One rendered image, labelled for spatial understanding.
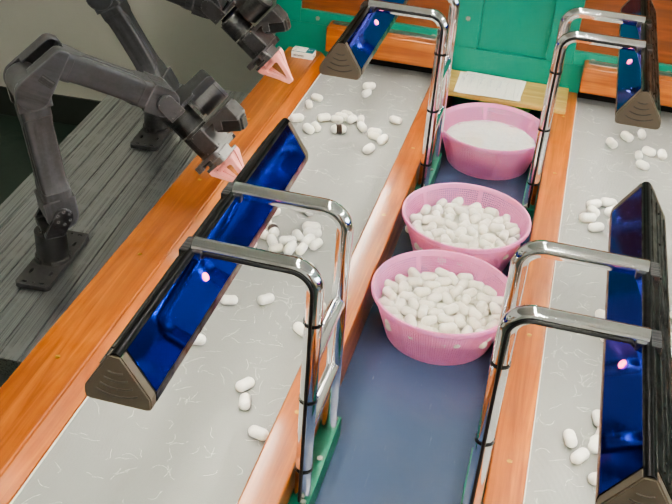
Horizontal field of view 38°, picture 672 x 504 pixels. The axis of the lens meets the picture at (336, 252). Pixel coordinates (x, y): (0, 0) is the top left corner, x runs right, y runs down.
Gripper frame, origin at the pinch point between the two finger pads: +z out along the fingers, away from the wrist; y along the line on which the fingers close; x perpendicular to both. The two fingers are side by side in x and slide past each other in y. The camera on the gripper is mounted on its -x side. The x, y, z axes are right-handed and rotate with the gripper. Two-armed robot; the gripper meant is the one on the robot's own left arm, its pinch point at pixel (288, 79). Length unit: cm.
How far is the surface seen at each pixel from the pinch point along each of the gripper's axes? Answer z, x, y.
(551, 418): 61, -36, -85
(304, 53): 0.3, 9.6, 34.8
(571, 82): 54, -37, 42
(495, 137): 45, -23, 13
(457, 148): 39.0, -18.3, 2.1
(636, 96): 42, -67, -36
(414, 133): 29.5, -13.1, 1.7
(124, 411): 12, 5, -105
